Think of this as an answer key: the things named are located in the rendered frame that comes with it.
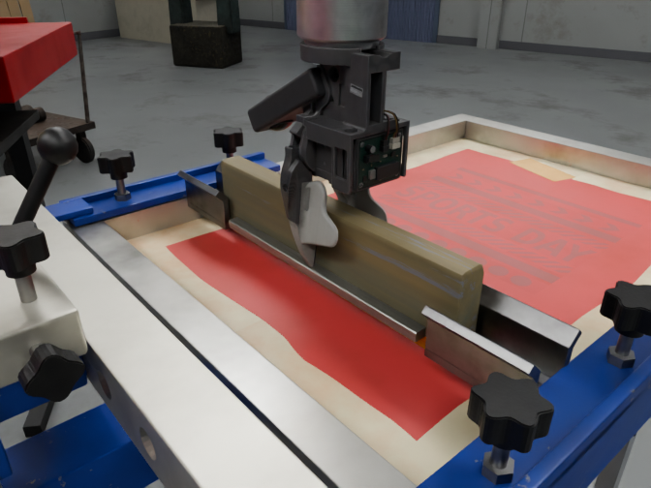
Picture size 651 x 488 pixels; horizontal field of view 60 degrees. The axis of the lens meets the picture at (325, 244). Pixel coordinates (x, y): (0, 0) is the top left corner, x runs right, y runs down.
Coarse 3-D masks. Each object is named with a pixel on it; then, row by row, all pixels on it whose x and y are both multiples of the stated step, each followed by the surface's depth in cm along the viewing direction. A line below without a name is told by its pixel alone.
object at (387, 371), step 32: (544, 192) 86; (576, 192) 86; (608, 192) 86; (608, 256) 68; (640, 256) 68; (512, 288) 61; (544, 288) 61; (576, 288) 61; (608, 288) 61; (288, 320) 56; (320, 320) 56; (352, 320) 56; (320, 352) 51; (352, 352) 51; (384, 352) 51; (416, 352) 51; (352, 384) 47; (384, 384) 47; (416, 384) 47; (448, 384) 47; (416, 416) 44
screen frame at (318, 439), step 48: (432, 144) 105; (528, 144) 100; (576, 144) 95; (96, 240) 63; (144, 288) 54; (192, 336) 48; (240, 384) 42; (288, 384) 42; (288, 432) 38; (336, 432) 38; (336, 480) 35; (384, 480) 35
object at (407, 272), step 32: (224, 160) 67; (224, 192) 69; (256, 192) 63; (256, 224) 65; (288, 224) 60; (352, 224) 52; (384, 224) 51; (320, 256) 57; (352, 256) 53; (384, 256) 49; (416, 256) 46; (448, 256) 46; (384, 288) 51; (416, 288) 47; (448, 288) 44; (480, 288) 46; (416, 320) 49
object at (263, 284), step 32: (448, 160) 99; (480, 160) 99; (384, 192) 86; (192, 256) 68; (224, 256) 68; (256, 256) 68; (224, 288) 61; (256, 288) 61; (288, 288) 61; (320, 288) 61
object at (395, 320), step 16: (240, 224) 66; (256, 240) 63; (272, 240) 62; (288, 256) 59; (304, 272) 58; (320, 272) 56; (336, 288) 54; (352, 288) 54; (368, 304) 51; (384, 304) 51; (384, 320) 50; (400, 320) 49; (416, 336) 47
